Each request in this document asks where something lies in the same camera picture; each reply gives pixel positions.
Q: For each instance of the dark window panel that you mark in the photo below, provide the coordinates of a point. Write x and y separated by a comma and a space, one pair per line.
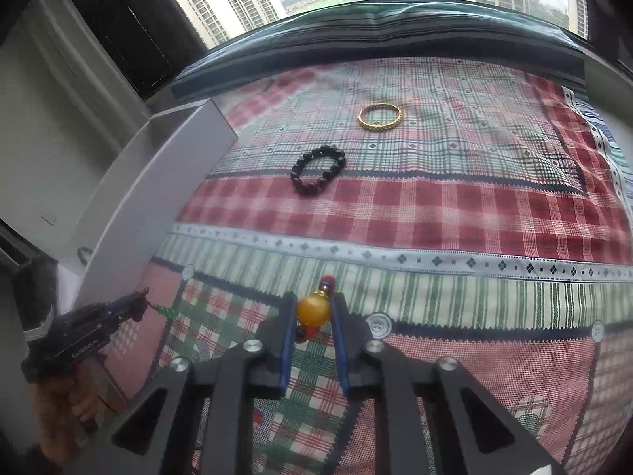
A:
128, 20

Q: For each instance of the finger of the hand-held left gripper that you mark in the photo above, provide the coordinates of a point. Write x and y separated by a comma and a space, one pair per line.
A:
129, 303

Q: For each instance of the narrow apartment tower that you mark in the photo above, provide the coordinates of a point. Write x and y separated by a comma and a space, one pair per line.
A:
198, 7

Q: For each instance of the gold bangle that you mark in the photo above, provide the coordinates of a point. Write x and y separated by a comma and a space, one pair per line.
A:
377, 128

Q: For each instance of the patchwork plaid blanket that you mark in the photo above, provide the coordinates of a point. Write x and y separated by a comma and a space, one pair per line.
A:
420, 208

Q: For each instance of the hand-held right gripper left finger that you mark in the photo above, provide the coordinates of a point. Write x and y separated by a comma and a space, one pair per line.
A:
287, 346

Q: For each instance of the folded dark green blanket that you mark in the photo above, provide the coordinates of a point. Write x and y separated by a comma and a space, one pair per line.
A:
376, 29

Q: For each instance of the grey jewelry tray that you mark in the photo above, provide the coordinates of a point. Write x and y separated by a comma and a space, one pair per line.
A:
148, 198

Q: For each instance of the person's left hand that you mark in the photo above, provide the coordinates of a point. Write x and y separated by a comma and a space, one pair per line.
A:
64, 401

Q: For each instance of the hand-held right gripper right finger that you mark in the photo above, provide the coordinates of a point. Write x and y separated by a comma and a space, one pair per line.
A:
341, 346

